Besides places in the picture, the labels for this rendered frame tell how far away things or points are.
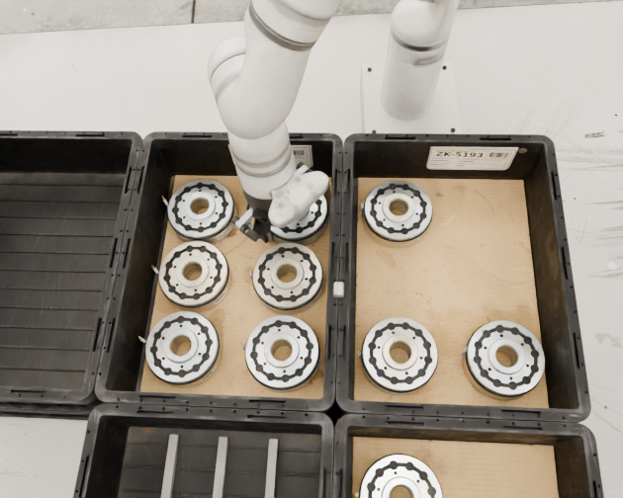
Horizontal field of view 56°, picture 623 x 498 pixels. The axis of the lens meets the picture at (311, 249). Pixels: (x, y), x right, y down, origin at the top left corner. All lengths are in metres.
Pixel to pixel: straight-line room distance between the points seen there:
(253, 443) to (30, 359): 0.35
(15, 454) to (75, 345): 0.23
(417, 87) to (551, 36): 0.44
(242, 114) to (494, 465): 0.55
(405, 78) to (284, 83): 0.43
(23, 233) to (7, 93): 0.45
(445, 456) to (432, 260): 0.28
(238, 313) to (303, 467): 0.23
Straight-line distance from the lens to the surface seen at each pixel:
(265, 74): 0.56
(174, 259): 0.89
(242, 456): 0.83
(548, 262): 0.86
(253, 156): 0.67
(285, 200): 0.72
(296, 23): 0.54
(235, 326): 0.86
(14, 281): 1.01
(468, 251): 0.91
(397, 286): 0.87
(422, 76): 0.98
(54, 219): 1.03
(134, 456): 0.86
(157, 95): 1.27
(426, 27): 0.91
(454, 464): 0.83
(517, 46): 1.33
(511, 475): 0.84
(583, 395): 0.78
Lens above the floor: 1.64
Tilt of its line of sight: 66 degrees down
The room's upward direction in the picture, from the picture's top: 8 degrees counter-clockwise
